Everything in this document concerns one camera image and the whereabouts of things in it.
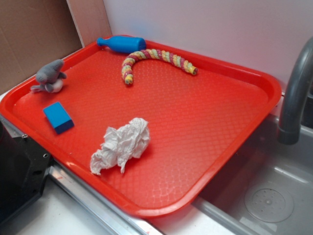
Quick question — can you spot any red plastic tray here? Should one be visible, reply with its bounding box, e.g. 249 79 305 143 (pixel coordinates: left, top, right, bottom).
0 41 281 218

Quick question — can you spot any crumpled white paper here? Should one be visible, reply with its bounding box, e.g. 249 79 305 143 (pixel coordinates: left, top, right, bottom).
90 117 150 175

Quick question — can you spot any grey toy sink basin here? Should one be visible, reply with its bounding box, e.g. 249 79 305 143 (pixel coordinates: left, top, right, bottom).
190 93 313 235

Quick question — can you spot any brown cardboard panel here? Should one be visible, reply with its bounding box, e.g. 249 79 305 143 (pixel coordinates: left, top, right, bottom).
0 0 82 94

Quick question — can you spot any blue rectangular block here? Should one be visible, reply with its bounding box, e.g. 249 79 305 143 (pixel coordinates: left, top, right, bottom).
43 102 74 134

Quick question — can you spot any blue plastic bottle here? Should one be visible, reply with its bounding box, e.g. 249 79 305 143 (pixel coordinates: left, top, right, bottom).
96 36 147 54

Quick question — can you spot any multicolour braided rope toy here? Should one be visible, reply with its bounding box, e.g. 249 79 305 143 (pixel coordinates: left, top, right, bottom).
121 49 198 86

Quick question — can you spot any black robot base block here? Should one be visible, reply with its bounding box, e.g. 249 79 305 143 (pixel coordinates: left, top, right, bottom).
0 124 52 225

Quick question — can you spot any grey toy faucet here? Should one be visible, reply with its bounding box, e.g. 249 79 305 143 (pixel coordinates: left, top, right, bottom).
277 38 313 145

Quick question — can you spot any grey plush toy animal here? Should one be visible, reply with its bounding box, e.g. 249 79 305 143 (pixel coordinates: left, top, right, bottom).
30 59 67 93

